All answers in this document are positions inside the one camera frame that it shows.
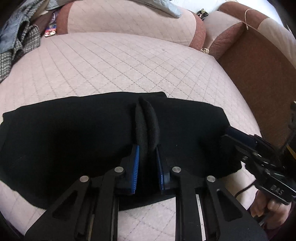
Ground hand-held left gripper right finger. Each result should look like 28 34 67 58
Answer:
155 145 269 241

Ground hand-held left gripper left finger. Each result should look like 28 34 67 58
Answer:
24 145 140 241

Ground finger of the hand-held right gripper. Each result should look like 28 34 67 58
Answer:
225 126 257 149
221 136 255 160

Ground black pants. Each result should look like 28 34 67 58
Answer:
0 91 242 211

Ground person's right hand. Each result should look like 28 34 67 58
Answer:
250 191 293 226

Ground pink quilted sofa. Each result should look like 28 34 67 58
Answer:
0 0 296 237

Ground small dark trinket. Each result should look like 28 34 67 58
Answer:
196 9 210 21

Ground colourful packet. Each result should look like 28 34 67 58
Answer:
44 11 58 37

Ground houndstooth garment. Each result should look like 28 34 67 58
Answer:
0 20 42 82

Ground brown garment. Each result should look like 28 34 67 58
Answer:
35 9 58 35

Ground blue denim garment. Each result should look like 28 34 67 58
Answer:
0 0 50 54

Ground dark cord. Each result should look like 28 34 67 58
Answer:
235 182 257 198

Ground beige cord loop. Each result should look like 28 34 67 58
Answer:
242 2 262 30

